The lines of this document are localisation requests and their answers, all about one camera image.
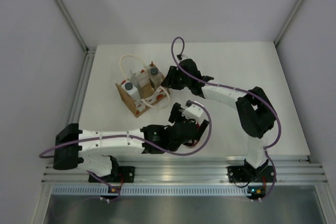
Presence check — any perforated cable duct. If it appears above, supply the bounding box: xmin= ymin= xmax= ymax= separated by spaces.
xmin=52 ymin=185 xmax=261 ymax=196

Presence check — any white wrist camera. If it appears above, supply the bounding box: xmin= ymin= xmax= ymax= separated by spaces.
xmin=182 ymin=100 xmax=204 ymax=122
xmin=176 ymin=54 xmax=188 ymax=62

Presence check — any burlap watermelon canvas bag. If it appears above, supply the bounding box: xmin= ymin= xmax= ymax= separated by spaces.
xmin=115 ymin=55 xmax=171 ymax=118

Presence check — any white bottle grey cap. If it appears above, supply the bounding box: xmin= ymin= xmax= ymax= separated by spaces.
xmin=121 ymin=81 xmax=141 ymax=101

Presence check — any clear bottle grey cap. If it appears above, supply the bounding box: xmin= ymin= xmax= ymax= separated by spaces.
xmin=148 ymin=67 xmax=164 ymax=90

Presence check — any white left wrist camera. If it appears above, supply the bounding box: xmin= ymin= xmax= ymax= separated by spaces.
xmin=182 ymin=100 xmax=204 ymax=122

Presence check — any clear plastic tube pack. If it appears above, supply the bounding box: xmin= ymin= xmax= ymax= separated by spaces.
xmin=129 ymin=70 xmax=150 ymax=89

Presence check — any red shampoo bottle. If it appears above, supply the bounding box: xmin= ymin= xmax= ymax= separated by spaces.
xmin=183 ymin=140 xmax=199 ymax=148

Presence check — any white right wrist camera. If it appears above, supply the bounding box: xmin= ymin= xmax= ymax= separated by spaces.
xmin=176 ymin=54 xmax=188 ymax=62

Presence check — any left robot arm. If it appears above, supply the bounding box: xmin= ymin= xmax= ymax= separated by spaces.
xmin=52 ymin=102 xmax=210 ymax=182

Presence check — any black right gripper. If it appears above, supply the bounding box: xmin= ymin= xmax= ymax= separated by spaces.
xmin=162 ymin=67 xmax=191 ymax=91

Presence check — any aluminium rail base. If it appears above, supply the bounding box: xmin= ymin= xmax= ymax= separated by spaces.
xmin=40 ymin=155 xmax=329 ymax=184

